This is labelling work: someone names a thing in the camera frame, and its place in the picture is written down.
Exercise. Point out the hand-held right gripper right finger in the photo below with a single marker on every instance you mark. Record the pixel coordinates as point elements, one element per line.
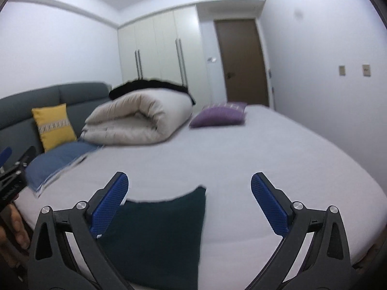
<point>269,202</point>

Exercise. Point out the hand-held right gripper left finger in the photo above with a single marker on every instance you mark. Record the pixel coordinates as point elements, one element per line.
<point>110,202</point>

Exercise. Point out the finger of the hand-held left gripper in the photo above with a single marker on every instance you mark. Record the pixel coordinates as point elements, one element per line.
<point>27,154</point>
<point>5,154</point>

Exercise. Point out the dark green shirt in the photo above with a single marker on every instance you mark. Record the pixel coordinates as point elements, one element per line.
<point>157,241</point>

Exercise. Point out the person's left hand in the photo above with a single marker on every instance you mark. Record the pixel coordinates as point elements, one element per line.
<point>20,234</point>

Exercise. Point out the blue pillow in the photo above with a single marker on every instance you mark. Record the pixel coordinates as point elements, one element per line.
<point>57,160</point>

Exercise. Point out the yellow patterned cushion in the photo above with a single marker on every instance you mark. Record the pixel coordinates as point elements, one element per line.
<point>56,127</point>

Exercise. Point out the bed with white sheet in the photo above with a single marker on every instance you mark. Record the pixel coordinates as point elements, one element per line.
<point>257,145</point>

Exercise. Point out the grey sofa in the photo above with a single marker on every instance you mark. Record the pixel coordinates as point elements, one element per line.
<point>81,102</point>

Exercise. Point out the beige folded duvet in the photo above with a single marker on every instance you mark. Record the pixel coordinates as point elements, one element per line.
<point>136,117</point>

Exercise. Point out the purple pillow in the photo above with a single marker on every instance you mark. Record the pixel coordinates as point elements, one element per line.
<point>217,116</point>

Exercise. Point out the brown wooden door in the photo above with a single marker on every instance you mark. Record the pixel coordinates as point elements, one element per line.
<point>242,60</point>

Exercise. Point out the cream wardrobe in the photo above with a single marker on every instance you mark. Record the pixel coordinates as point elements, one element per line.
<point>157,42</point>

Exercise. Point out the beige wall plate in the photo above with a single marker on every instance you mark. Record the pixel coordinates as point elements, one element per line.
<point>366,70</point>
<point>342,70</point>

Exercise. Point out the white light switch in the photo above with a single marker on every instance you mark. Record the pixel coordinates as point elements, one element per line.
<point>212,59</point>

